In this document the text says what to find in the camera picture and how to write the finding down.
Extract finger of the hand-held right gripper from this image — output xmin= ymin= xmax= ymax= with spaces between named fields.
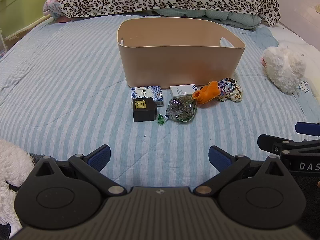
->
xmin=295 ymin=122 xmax=320 ymax=137
xmin=257 ymin=134 xmax=320 ymax=155

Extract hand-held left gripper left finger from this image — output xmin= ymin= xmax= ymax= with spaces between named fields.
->
xmin=34 ymin=144 xmax=127 ymax=197

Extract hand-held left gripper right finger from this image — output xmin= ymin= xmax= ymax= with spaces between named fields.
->
xmin=194 ymin=145 xmax=292 ymax=197

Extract patterned socks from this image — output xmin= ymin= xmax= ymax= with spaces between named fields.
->
xmin=216 ymin=85 xmax=243 ymax=102

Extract clear bag of dried herbs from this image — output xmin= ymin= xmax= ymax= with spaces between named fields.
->
xmin=157 ymin=96 xmax=198 ymax=126

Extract dark brown box gold label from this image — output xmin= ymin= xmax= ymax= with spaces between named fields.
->
xmin=132 ymin=97 xmax=158 ymax=122

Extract orange sock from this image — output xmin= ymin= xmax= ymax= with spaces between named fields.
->
xmin=192 ymin=81 xmax=222 ymax=105

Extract cartoon printed small box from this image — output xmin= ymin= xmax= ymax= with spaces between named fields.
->
xmin=217 ymin=77 xmax=237 ymax=97

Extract white rectangular box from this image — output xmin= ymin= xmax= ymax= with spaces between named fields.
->
xmin=169 ymin=84 xmax=198 ymax=99

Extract blue white patterned box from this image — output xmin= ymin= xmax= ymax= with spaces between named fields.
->
xmin=131 ymin=85 xmax=165 ymax=107

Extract beige plastic storage bin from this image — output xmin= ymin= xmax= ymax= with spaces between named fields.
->
xmin=116 ymin=17 xmax=245 ymax=88

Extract dark grey fuzzy cloth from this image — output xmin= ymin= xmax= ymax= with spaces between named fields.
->
xmin=291 ymin=174 xmax=320 ymax=239

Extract white plush toy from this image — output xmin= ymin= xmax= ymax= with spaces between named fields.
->
xmin=260 ymin=44 xmax=307 ymax=94

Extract blue striped bed sheet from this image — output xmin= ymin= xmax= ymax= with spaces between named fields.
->
xmin=0 ymin=14 xmax=320 ymax=198

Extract white fluffy plush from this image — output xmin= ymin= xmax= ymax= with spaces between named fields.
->
xmin=0 ymin=139 xmax=35 ymax=233

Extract teal quilt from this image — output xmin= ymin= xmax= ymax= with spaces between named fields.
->
xmin=152 ymin=7 xmax=262 ymax=30

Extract pink floral cloth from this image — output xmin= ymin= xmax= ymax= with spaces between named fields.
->
xmin=42 ymin=0 xmax=62 ymax=19

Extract green plastic storage box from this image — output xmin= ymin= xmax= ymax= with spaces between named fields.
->
xmin=0 ymin=0 xmax=65 ymax=43

